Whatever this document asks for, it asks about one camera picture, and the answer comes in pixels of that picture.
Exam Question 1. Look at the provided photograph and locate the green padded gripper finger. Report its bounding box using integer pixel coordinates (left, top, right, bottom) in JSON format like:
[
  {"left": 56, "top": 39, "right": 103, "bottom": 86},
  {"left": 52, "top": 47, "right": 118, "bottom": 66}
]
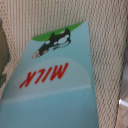
[{"left": 0, "top": 19, "right": 10, "bottom": 87}]

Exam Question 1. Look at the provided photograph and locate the light blue cup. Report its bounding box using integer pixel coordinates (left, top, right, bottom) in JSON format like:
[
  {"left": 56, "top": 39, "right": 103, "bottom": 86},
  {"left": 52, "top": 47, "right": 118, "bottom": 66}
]
[{"left": 0, "top": 22, "right": 99, "bottom": 128}]

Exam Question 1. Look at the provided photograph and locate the beige woven placemat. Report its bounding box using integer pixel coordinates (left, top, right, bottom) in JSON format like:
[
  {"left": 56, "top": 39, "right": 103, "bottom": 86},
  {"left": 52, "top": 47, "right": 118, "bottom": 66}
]
[{"left": 0, "top": 0, "right": 128, "bottom": 128}]

